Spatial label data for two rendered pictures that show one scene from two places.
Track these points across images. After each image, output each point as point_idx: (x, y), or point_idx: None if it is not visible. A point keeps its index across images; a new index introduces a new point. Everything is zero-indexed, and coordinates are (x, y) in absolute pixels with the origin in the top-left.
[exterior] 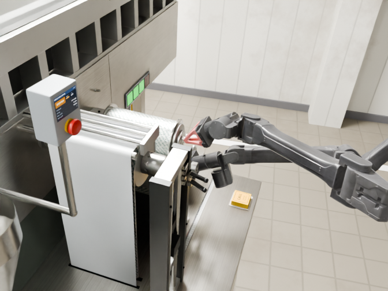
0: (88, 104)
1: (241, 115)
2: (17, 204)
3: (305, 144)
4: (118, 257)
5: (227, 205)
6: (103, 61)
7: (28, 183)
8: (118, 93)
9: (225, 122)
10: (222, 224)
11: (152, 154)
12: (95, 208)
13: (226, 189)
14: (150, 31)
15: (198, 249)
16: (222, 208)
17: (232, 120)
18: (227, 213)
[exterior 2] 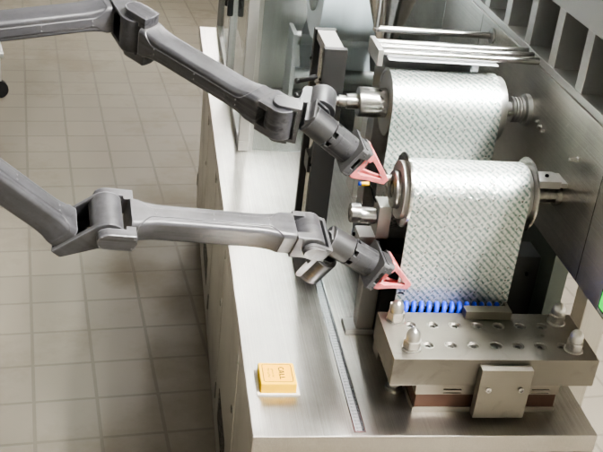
0: (565, 163)
1: (302, 99)
2: None
3: (197, 62)
4: None
5: (297, 370)
6: (602, 135)
7: (503, 131)
8: (600, 247)
9: (317, 90)
10: (287, 339)
11: (377, 88)
12: None
13: (318, 398)
14: None
15: (302, 302)
16: (302, 363)
17: (311, 103)
18: (289, 357)
